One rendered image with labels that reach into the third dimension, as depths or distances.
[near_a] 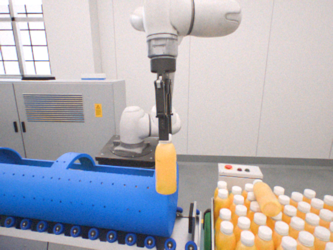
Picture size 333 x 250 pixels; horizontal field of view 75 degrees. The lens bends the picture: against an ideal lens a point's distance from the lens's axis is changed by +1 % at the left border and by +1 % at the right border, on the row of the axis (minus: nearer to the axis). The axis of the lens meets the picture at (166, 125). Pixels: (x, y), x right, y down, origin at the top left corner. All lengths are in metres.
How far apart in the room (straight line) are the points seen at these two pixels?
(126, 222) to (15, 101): 2.28
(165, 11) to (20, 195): 0.82
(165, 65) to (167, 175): 0.32
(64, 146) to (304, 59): 3.49
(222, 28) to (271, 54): 3.06
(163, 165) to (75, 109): 1.96
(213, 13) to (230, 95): 2.97
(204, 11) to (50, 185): 0.78
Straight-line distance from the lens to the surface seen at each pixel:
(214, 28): 0.68
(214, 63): 3.52
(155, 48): 0.62
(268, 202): 0.86
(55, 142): 2.76
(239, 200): 0.95
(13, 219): 1.17
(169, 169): 0.66
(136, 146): 1.39
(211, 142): 3.73
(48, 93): 2.65
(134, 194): 0.78
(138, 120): 1.33
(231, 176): 1.11
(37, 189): 0.96
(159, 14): 0.63
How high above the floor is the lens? 1.58
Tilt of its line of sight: 15 degrees down
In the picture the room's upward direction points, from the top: straight up
